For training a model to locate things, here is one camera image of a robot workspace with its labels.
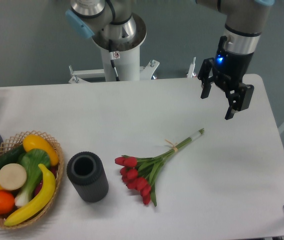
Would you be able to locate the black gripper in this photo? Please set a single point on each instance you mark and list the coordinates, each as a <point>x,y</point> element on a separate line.
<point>228,69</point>

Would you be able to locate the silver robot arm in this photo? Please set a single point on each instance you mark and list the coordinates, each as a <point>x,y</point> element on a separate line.
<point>245,20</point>

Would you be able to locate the red tulip bouquet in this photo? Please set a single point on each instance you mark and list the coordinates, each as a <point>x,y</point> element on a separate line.
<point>141,173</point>

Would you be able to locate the dark grey ribbed vase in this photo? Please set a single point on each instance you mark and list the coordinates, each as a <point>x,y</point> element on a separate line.
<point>86,173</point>

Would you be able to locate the yellow banana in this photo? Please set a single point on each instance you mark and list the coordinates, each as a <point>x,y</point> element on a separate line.
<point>37,203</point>

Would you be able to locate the green bok choy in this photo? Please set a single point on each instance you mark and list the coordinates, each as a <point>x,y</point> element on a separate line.
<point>30,162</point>

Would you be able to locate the green cucumber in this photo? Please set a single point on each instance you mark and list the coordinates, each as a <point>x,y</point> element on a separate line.
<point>11,156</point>

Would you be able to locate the beige round radish slice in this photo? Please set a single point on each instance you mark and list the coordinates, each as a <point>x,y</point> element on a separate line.
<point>12,176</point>

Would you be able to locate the orange fruit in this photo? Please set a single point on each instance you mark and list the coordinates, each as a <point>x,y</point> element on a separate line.
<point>7,202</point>

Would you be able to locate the woven wicker basket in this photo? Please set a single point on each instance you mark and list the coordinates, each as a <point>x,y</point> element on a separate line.
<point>58,163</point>

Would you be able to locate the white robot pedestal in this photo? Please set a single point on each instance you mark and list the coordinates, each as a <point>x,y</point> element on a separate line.
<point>119,45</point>

